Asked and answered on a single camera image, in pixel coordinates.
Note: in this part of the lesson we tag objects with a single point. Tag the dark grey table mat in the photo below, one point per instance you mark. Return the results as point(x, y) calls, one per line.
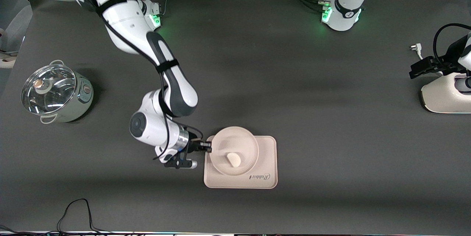
point(294, 99)

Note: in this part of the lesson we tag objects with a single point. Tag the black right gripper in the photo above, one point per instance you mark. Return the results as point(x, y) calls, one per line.
point(194, 143)

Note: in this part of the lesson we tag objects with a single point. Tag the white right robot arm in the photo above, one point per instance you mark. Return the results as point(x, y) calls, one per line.
point(125, 22)

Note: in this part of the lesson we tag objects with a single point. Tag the grey rounded chair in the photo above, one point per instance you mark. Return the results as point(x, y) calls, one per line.
point(20, 26)

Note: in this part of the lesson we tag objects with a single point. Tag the beige rectangular tray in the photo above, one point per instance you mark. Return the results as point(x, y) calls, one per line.
point(265, 155)

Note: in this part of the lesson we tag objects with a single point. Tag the steel electric pot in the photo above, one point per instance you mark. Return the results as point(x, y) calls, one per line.
point(79, 103)

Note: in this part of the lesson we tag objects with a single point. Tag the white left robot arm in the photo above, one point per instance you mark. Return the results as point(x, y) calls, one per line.
point(346, 11)

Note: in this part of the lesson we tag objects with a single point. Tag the white half-round steamed bun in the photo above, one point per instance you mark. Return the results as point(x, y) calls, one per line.
point(233, 159)

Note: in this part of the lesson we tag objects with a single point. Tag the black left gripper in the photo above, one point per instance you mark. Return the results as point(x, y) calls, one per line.
point(442, 62)

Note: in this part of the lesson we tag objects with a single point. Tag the beige round plate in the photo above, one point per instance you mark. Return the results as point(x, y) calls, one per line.
point(235, 140)

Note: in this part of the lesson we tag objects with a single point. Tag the white toaster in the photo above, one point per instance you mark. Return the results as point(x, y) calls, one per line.
point(441, 96)

